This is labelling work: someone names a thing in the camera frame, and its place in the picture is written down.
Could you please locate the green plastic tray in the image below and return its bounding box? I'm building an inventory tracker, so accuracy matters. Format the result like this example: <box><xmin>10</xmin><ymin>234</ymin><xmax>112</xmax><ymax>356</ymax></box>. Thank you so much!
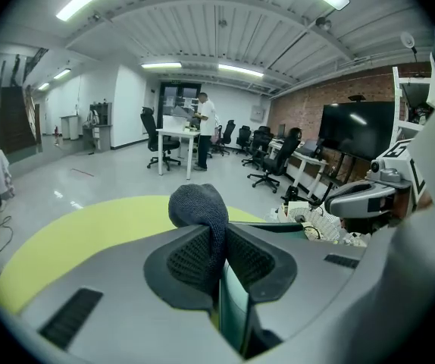
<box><xmin>219</xmin><ymin>221</ymin><xmax>305</xmax><ymax>356</ymax></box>

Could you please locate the large black screen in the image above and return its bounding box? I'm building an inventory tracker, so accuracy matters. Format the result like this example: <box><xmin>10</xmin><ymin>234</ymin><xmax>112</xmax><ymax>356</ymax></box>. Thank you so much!
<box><xmin>319</xmin><ymin>100</ymin><xmax>396</xmax><ymax>162</ymax></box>

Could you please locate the grey cabinet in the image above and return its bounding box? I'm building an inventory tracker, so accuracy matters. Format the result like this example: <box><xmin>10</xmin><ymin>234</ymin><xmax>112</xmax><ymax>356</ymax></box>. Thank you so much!
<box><xmin>83</xmin><ymin>102</ymin><xmax>113</xmax><ymax>152</ymax></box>

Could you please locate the black double door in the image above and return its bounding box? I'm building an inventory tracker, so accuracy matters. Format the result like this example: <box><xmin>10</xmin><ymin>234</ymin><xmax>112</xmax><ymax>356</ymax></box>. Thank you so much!
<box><xmin>159</xmin><ymin>81</ymin><xmax>200</xmax><ymax>128</ymax></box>

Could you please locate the grey pleated basket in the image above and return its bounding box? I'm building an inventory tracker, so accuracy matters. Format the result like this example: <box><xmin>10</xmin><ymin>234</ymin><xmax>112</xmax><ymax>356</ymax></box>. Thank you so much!
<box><xmin>277</xmin><ymin>201</ymin><xmax>342</xmax><ymax>244</ymax></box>

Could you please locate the white carton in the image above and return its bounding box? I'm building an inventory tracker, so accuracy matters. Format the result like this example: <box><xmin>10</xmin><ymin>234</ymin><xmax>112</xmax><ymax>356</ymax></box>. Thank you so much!
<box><xmin>163</xmin><ymin>115</ymin><xmax>188</xmax><ymax>132</ymax></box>

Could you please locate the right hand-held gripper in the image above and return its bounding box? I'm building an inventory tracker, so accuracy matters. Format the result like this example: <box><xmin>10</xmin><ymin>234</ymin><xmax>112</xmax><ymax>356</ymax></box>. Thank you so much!
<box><xmin>323</xmin><ymin>138</ymin><xmax>431</xmax><ymax>219</ymax></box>

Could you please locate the white counter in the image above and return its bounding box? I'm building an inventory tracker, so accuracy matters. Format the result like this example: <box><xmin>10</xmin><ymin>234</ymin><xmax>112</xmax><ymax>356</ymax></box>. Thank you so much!
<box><xmin>60</xmin><ymin>114</ymin><xmax>80</xmax><ymax>140</ymax></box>

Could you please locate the dark staircase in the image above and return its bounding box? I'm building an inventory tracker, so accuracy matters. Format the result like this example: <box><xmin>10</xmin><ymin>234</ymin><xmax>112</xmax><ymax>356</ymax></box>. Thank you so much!
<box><xmin>0</xmin><ymin>85</ymin><xmax>40</xmax><ymax>155</ymax></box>

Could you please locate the yellow-green round tablecloth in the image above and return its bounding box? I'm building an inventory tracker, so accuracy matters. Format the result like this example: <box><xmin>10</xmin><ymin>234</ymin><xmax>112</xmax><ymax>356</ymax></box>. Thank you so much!
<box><xmin>0</xmin><ymin>195</ymin><xmax>268</xmax><ymax>318</ymax></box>

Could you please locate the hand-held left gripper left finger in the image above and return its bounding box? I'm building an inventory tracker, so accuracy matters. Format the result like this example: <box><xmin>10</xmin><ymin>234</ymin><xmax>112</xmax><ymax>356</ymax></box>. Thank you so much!
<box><xmin>17</xmin><ymin>224</ymin><xmax>242</xmax><ymax>364</ymax></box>

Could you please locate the white office desk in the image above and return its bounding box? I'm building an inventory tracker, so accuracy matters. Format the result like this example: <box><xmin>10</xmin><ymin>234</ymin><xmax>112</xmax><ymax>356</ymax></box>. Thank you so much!
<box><xmin>268</xmin><ymin>142</ymin><xmax>330</xmax><ymax>199</ymax></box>
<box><xmin>155</xmin><ymin>127</ymin><xmax>202</xmax><ymax>177</ymax></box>

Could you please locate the dark blue cloth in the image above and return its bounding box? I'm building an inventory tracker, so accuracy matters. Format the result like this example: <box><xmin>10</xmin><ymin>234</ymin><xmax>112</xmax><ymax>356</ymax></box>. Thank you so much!
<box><xmin>167</xmin><ymin>182</ymin><xmax>230</xmax><ymax>295</ymax></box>

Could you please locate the white metal shelf rack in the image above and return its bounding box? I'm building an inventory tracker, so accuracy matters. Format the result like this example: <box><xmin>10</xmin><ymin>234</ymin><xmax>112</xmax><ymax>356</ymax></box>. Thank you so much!
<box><xmin>391</xmin><ymin>65</ymin><xmax>435</xmax><ymax>147</ymax></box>

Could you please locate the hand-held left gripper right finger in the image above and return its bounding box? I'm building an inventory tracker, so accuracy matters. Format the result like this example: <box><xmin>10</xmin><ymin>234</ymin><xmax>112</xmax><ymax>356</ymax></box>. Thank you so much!
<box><xmin>224</xmin><ymin>223</ymin><xmax>367</xmax><ymax>360</ymax></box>

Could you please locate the black office chair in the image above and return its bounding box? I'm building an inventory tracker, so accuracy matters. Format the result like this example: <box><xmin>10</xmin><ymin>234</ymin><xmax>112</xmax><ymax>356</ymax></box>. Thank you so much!
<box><xmin>235</xmin><ymin>125</ymin><xmax>252</xmax><ymax>155</ymax></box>
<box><xmin>211</xmin><ymin>119</ymin><xmax>237</xmax><ymax>157</ymax></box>
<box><xmin>242</xmin><ymin>125</ymin><xmax>274</xmax><ymax>168</ymax></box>
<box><xmin>247</xmin><ymin>127</ymin><xmax>302</xmax><ymax>193</ymax></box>
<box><xmin>140</xmin><ymin>106</ymin><xmax>183</xmax><ymax>172</ymax></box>

